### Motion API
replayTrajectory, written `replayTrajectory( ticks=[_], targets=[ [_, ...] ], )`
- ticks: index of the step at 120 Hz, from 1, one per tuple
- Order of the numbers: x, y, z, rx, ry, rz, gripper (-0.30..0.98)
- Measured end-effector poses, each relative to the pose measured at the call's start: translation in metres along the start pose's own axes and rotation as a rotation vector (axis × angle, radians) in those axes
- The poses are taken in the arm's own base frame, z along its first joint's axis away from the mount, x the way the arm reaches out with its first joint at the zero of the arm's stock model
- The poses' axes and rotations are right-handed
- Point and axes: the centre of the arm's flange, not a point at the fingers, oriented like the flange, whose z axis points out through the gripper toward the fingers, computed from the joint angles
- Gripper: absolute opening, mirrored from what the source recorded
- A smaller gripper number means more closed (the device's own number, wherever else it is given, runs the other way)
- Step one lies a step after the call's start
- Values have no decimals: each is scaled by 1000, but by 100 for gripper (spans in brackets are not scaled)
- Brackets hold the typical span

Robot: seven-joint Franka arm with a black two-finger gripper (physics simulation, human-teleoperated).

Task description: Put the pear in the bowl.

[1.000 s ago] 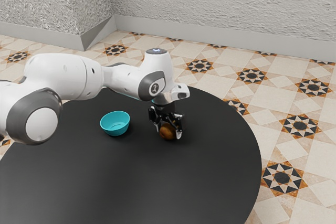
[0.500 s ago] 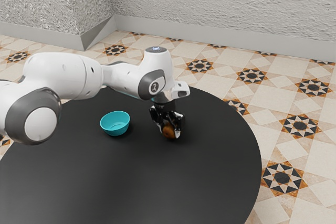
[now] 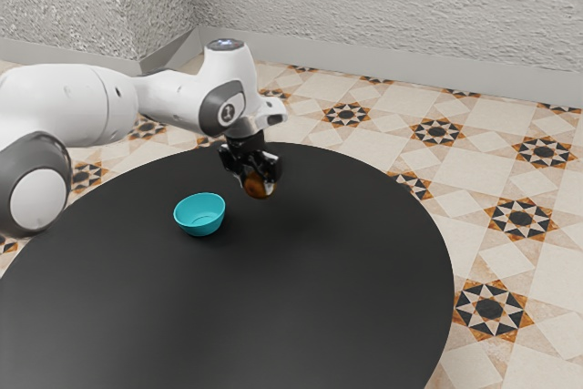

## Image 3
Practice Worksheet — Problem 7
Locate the teal bowl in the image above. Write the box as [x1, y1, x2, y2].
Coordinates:
[172, 193, 227, 238]

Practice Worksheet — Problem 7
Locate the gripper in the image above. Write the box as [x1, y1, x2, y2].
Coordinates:
[217, 129, 282, 184]

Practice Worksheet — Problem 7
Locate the brown round fruit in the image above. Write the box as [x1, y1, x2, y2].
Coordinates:
[242, 170, 278, 200]

